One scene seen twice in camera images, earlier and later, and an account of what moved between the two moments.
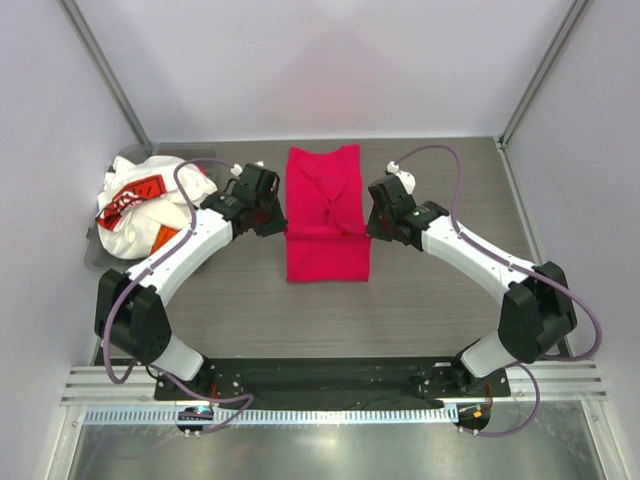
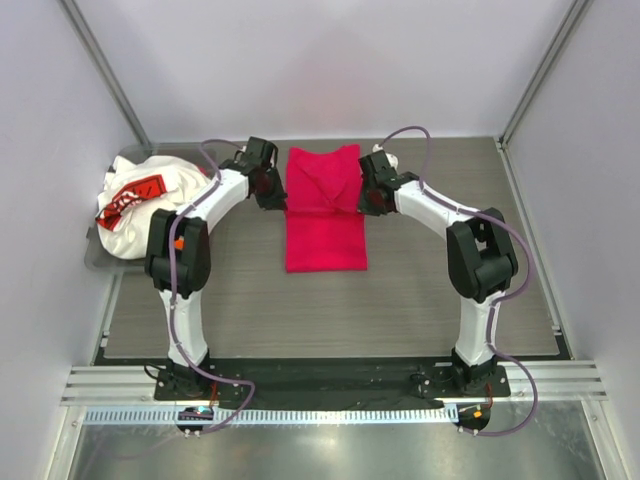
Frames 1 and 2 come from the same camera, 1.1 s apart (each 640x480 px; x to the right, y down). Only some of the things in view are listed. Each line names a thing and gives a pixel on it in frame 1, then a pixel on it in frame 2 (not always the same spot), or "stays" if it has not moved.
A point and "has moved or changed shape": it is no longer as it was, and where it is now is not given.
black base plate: [333, 380] stays
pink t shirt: [326, 239] has moved or changed shape
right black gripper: [375, 230] → [365, 207]
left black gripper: [277, 223] → [274, 202]
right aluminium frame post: [538, 76] stays
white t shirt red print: [138, 197] stays
